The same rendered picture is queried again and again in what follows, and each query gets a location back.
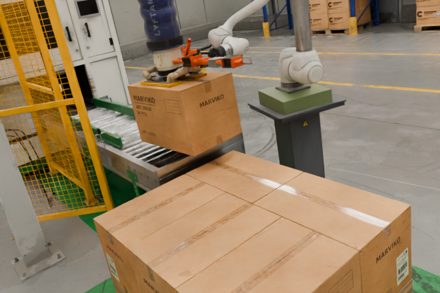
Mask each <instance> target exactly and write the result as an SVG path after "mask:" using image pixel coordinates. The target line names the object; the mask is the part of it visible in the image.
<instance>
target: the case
mask: <svg viewBox="0 0 440 293"><path fill-rule="evenodd" d="M199 72H203V73H207V75H206V76H204V77H200V78H197V79H187V78H177V80H181V81H182V84H179V85H177V86H174V87H171V88H163V87H157V86H146V85H141V84H140V82H142V81H143V80H142V81H140V82H137V83H134V84H130V85H127V87H128V91H129V94H130V99H131V102H132V107H133V110H134V114H135V118H136V122H137V127H138V130H139V134H140V137H141V141H143V142H146V143H150V144H152V145H156V146H159V147H163V148H167V149H170V150H174V151H177V152H181V153H184V154H188V155H191V156H197V155H199V154H201V153H203V152H205V151H207V150H209V149H211V148H213V147H215V146H217V145H219V144H221V143H223V142H225V141H227V140H229V139H231V138H233V137H235V136H237V135H239V134H241V133H242V127H241V123H240V116H239V112H238V104H237V100H236V93H235V89H234V81H233V77H232V73H231V72H213V71H199Z"/></svg>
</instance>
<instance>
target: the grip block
mask: <svg viewBox="0 0 440 293"><path fill-rule="evenodd" d="M191 56H192V57H191ZM188 57H190V58H188ZM198 58H202V55H201V54H199V55H196V56H193V55H192V54H191V55H188V56H184V57H182V62H183V66H184V67H196V66H198V64H199V63H193V60H197V59H198Z"/></svg>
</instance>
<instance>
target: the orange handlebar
mask: <svg viewBox="0 0 440 293"><path fill-rule="evenodd" d="M195 53H197V49H189V53H188V55H191V54H195ZM210 58H211V57H204V58H198V59H197V60H193V61H192V62H193V63H199V64H198V65H205V64H208V59H210ZM172 62H173V63H183V62H182V60H172ZM242 62H243V60H242V59H239V60H235V61H234V64H235V65H238V64H241V63H242ZM216 64H220V65H221V60H217V61H216Z"/></svg>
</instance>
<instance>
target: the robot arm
mask: <svg viewBox="0 0 440 293"><path fill-rule="evenodd" d="M269 1H270V0H254V1H253V2H252V3H250V4H249V5H247V6H246V7H244V8H243V9H241V10H239V11H238V12H237V13H235V14H234V15H232V16H231V17H230V18H229V19H228V20H227V21H226V22H225V24H224V25H222V26H219V27H218V28H217V29H213V30H211V31H210V32H209V33H208V40H209V42H210V43H211V44H209V45H207V46H205V47H202V48H199V49H197V53H195V54H193V55H192V56H196V55H199V54H207V55H208V57H211V58H214V57H215V56H220V57H224V56H232V55H242V54H245V53H246V52H247V51H248V50H249V42H248V40H247V39H243V38H236V37H232V29H233V27H234V26H235V25H236V24H237V23H238V22H239V21H240V20H242V19H244V18H245V17H247V16H249V15H250V14H253V13H254V12H256V11H257V10H259V9H261V8H262V7H263V6H265V5H266V4H267V3H268V2H269ZM291 3H292V11H293V24H294V32H295V45H296V47H292V48H285V49H283V50H282V52H281V54H280V57H279V71H280V79H281V85H279V86H276V87H275V89H277V90H281V91H283V92H286V93H287V94H292V93H293V92H297V91H300V90H304V89H307V88H311V85H309V84H314V83H317V82H319V81H320V80H321V79H322V77H323V65H322V64H321V62H320V59H319V56H318V53H317V51H316V50H314V49H313V46H312V30H311V21H310V5H309V0H291ZM212 45H213V46H214V47H215V48H213V47H212ZM208 48H210V50H209V52H200V51H203V50H205V49H208Z"/></svg>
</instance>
